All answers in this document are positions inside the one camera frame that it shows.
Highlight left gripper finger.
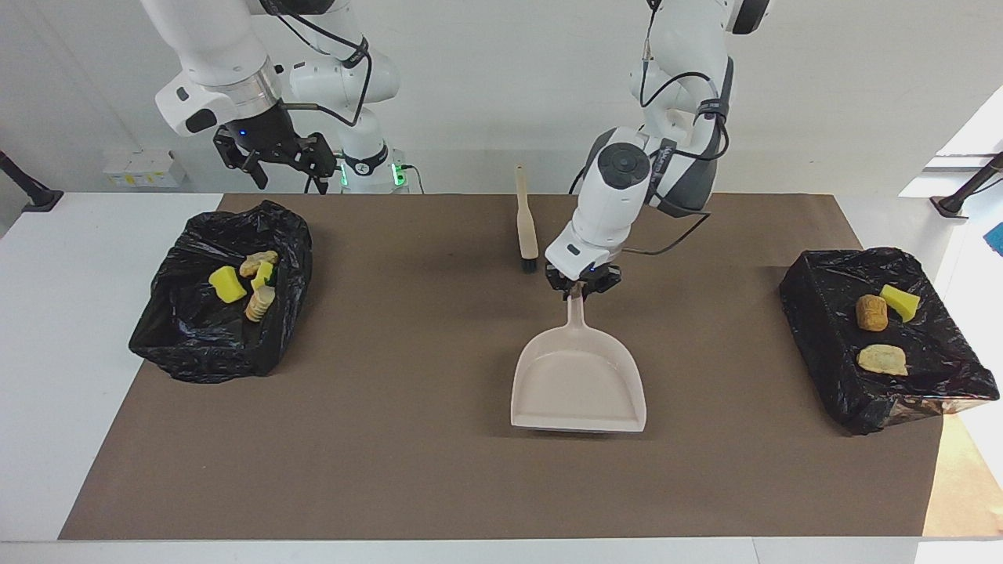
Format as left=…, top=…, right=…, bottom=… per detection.
left=584, top=266, right=624, bottom=298
left=545, top=265, right=577, bottom=302

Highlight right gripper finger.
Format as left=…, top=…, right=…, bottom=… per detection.
left=213, top=129, right=269, bottom=190
left=296, top=133, right=339, bottom=195

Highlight beige hand brush black bristles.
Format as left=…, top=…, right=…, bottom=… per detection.
left=514, top=164, right=540, bottom=273

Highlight beige plastic dustpan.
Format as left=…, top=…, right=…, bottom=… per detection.
left=510, top=286, right=647, bottom=433

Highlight yellow sponge piece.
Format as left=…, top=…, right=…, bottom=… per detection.
left=879, top=284, right=922, bottom=323
left=208, top=266, right=248, bottom=304

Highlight striped croissant bread piece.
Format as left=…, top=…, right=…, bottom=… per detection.
left=245, top=285, right=277, bottom=323
left=856, top=344, right=909, bottom=377

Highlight rumpled black trash bag bin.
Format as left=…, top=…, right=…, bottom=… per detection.
left=129, top=200, right=313, bottom=384

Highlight black bag covered cardboard box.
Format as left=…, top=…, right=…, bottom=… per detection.
left=779, top=248, right=1000, bottom=436

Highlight brown table mat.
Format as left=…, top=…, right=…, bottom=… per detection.
left=57, top=193, right=945, bottom=541

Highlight white wall socket boxes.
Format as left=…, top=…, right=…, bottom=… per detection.
left=103, top=149, right=187, bottom=189

